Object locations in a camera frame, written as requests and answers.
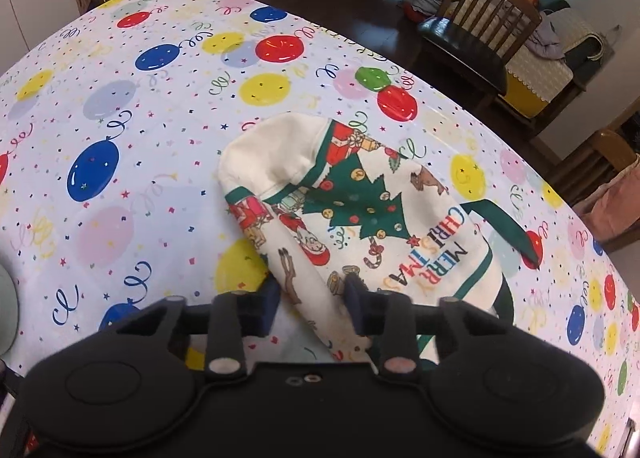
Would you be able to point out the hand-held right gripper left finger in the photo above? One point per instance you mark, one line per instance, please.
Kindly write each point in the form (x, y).
(269, 305)

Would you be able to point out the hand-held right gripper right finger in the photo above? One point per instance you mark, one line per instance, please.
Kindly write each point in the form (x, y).
(356, 305)

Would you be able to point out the white christmas print cloth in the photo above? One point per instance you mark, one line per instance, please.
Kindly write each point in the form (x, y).
(390, 218)

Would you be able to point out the balloon print tablecloth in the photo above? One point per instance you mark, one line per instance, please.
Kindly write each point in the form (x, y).
(150, 163)

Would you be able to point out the pale green round object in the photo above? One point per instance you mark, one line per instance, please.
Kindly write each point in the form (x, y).
(6, 308)

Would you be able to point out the pink towel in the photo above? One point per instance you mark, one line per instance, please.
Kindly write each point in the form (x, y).
(617, 208)

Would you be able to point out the wooden slat-back chair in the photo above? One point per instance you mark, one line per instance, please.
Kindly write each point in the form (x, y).
(460, 38)

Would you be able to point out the yellow and cream sofa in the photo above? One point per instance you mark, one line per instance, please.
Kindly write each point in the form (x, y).
(540, 73)

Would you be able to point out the pile of clothes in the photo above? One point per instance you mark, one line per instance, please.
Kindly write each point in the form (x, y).
(545, 38)

